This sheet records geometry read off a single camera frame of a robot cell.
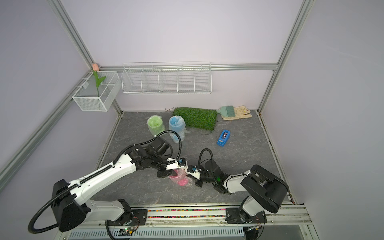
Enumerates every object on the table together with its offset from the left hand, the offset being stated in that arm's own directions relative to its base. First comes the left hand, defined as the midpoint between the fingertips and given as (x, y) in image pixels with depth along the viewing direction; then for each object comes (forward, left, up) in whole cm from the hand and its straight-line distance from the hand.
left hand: (175, 169), depth 74 cm
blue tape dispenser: (+25, -31, -12) cm, 42 cm away
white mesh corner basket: (+45, +45, +15) cm, 66 cm away
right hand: (+2, -5, -9) cm, 11 cm away
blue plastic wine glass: (+30, -1, 0) cm, 30 cm away
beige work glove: (+51, -50, -15) cm, 73 cm away
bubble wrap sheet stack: (-2, -8, -12) cm, 15 cm away
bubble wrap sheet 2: (+30, -1, 0) cm, 30 cm away
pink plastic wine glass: (-2, -2, -12) cm, 12 cm away
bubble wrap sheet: (+33, +14, -2) cm, 36 cm away
